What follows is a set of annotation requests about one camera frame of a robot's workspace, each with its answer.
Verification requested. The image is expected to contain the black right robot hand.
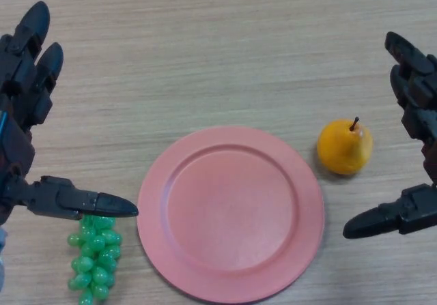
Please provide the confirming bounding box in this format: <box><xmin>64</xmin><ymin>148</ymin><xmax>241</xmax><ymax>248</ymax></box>
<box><xmin>342</xmin><ymin>31</ymin><xmax>437</xmax><ymax>240</ymax></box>

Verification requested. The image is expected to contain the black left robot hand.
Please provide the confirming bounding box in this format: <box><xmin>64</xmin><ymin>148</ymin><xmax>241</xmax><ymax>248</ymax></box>
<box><xmin>0</xmin><ymin>0</ymin><xmax>140</xmax><ymax>226</ymax></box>

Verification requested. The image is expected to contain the yellow pear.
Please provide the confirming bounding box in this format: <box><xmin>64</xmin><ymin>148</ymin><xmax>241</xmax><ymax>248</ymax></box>
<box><xmin>316</xmin><ymin>116</ymin><xmax>373</xmax><ymax>175</ymax></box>

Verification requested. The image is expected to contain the pink round plate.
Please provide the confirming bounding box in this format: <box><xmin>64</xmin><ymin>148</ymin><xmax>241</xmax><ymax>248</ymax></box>
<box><xmin>136</xmin><ymin>124</ymin><xmax>325</xmax><ymax>304</ymax></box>

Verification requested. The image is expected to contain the green grape bunch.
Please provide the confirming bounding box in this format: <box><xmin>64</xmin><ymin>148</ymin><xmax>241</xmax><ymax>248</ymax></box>
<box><xmin>66</xmin><ymin>215</ymin><xmax>123</xmax><ymax>305</ymax></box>

